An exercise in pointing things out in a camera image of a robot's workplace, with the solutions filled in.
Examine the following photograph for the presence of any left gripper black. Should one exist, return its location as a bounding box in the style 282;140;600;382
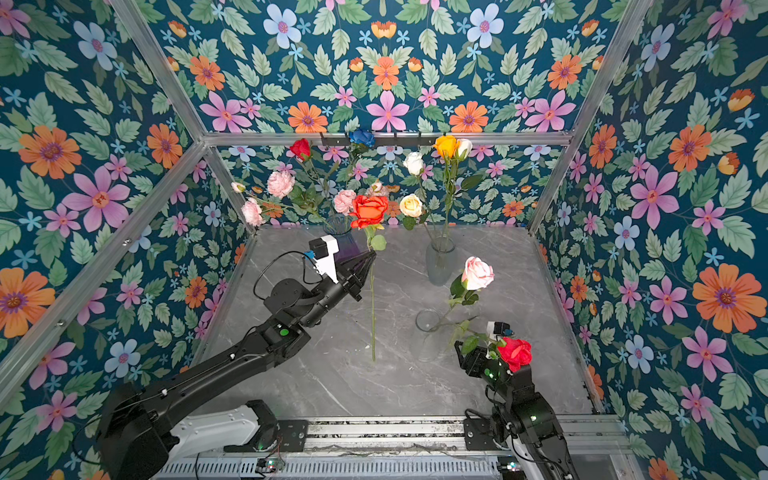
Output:
298;244;375;329

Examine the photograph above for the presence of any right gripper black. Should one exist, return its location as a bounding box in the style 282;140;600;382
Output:
454;340;514;406

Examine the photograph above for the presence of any purple blue glass vase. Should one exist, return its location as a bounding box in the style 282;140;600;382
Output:
323;213;364;263

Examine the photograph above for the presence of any red rose stem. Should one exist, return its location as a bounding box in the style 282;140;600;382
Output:
440;319;533;373
289;139;336;229
351;195;388;361

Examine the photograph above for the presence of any clear ribbed glass vase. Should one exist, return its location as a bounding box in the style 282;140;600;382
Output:
426;235;457;286

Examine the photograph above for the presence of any cream peach rose stem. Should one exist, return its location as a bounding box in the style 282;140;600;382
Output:
399;194;438;250

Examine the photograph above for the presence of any pink carnation spray stem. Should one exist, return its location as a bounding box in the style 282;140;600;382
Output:
230;171;322;227

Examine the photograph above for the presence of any white rose stem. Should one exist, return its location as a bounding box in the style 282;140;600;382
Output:
404;152;429;207

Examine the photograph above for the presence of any blue rose stem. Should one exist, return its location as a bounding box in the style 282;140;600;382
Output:
348;129;376;160

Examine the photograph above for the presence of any orange rose stem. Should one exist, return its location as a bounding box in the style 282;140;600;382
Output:
435;135;460;238

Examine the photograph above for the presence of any white rose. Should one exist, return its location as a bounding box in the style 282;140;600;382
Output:
444;138;473;232

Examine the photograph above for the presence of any pink rosebud stem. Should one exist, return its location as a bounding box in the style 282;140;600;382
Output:
429;256;495;332

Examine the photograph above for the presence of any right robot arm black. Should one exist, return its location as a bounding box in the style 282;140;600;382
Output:
454;338;579;479

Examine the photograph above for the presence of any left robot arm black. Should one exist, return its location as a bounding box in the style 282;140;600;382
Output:
96;251;376;479

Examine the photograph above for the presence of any black hook rack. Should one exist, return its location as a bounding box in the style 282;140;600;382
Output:
314;132;442;148

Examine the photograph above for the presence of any aluminium back crossbar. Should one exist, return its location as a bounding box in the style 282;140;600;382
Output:
203;132;573;147

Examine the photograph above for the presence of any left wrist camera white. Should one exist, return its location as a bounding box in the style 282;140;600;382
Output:
307;235;339;283

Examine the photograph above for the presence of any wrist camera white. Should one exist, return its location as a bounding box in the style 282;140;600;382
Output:
486;321;514;340
307;235;339;283

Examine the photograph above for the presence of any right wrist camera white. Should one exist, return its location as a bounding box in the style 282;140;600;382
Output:
486;321;514;340

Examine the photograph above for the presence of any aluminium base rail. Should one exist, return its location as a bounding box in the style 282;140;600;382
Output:
157;414;643;479

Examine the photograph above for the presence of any aluminium frame post right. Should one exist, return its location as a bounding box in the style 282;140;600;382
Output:
528;0;653;237

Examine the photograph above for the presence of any aluminium frame post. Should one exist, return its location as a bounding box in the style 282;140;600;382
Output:
110;0;260;235
528;0;653;237

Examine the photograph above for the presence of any aluminium frame post left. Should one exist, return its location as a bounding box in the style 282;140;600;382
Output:
110;0;260;235

